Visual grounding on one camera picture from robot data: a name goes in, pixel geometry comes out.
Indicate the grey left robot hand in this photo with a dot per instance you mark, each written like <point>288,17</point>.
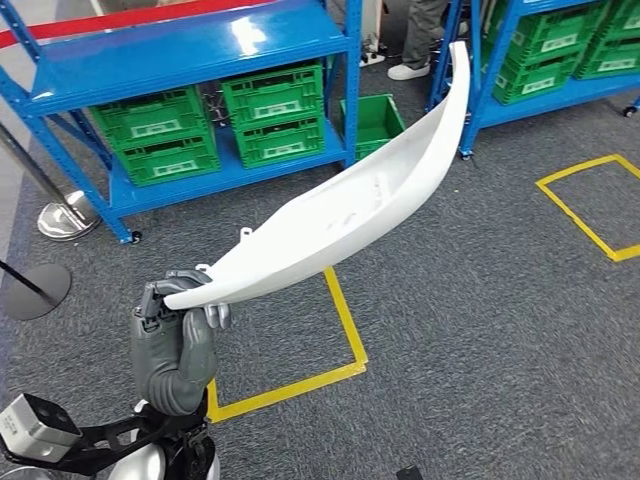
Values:
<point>170,364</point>

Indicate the white plastic shell part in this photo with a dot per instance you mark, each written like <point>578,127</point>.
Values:
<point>350,212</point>

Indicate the red barrier belt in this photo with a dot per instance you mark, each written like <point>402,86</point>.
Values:
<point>125,16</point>

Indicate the person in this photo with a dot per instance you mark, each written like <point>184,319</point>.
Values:
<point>420,33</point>

